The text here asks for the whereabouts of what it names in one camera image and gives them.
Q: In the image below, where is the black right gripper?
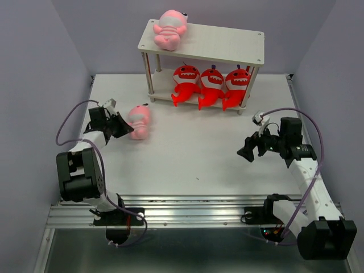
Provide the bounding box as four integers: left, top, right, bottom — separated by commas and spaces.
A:
235, 122, 286, 162

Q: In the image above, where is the pink striped plush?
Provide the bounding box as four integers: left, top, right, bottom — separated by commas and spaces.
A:
153, 10, 188, 51
128, 103, 151, 140

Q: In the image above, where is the red shark plush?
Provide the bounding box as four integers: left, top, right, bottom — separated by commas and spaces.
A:
222, 64, 251, 111
198, 64, 225, 110
171, 64, 201, 107

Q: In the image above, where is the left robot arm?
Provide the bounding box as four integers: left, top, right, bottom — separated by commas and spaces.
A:
56, 105, 134, 224

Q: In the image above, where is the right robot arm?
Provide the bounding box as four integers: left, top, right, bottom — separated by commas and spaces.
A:
237, 113, 357, 260

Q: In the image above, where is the white two-tier shelf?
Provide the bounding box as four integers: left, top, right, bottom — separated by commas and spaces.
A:
138, 19, 265, 115

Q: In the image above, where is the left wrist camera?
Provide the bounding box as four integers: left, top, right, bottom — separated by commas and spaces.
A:
101, 98, 116, 112

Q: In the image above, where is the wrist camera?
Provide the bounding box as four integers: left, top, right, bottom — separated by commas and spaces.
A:
252, 111, 270, 136
101, 98, 116, 112

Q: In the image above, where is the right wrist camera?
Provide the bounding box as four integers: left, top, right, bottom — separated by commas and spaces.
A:
252, 111, 270, 136

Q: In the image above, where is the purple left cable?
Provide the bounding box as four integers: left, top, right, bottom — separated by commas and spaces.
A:
55, 99, 148, 247

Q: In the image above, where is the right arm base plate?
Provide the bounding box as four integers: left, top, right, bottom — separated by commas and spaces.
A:
241, 206, 281, 225

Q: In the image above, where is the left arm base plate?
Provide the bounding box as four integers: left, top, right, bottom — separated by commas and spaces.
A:
89, 208, 145, 226

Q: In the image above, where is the aluminium table edge rail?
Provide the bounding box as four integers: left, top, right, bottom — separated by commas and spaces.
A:
46, 195, 267, 229

